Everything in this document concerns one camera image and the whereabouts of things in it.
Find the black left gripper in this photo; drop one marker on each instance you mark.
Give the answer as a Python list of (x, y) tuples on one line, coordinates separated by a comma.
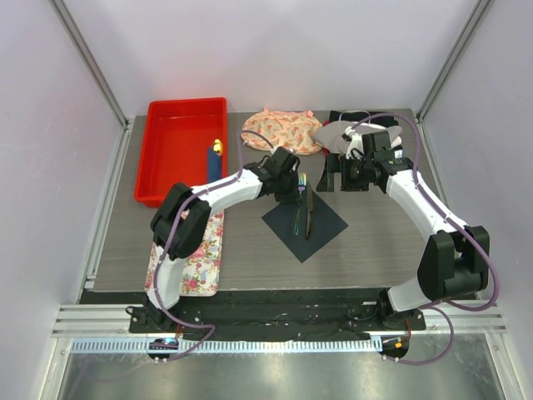
[(292, 197)]

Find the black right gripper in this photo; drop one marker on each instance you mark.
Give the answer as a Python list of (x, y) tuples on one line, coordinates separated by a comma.
[(336, 162)]

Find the iridescent rainbow fork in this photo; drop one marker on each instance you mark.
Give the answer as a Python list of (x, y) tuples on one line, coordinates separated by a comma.
[(301, 187)]

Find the dark metal knife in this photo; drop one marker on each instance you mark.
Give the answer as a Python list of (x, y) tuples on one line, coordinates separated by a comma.
[(309, 210)]

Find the dark navy paper napkin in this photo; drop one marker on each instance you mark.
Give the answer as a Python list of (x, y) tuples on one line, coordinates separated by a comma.
[(326, 225)]

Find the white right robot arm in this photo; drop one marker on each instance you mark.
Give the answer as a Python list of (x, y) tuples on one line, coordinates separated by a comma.
[(454, 259)]

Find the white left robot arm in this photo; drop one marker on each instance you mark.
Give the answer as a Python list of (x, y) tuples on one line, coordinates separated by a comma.
[(180, 223)]

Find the grey cloth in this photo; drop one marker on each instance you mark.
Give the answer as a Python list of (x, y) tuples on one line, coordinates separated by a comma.
[(338, 145)]

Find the black cloth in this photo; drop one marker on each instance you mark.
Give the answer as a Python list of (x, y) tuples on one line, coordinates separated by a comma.
[(358, 115)]

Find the orange patterned cloth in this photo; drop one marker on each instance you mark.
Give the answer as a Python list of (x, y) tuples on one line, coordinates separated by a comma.
[(270, 129)]

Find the white cloth with print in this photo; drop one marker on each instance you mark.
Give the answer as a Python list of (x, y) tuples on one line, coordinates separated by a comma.
[(397, 147)]

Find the floral rectangular tray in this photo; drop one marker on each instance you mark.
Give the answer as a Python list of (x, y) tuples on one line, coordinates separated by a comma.
[(198, 274)]

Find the red plastic bin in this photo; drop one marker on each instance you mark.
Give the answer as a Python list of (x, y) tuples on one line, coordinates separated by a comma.
[(175, 141)]

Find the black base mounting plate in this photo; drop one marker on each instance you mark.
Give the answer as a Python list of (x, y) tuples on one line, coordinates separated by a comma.
[(265, 315)]

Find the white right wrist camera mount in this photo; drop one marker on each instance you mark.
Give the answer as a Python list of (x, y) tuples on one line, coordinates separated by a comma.
[(353, 139)]

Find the white slotted cable duct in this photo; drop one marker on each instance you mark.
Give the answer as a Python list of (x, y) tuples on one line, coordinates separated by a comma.
[(161, 345)]

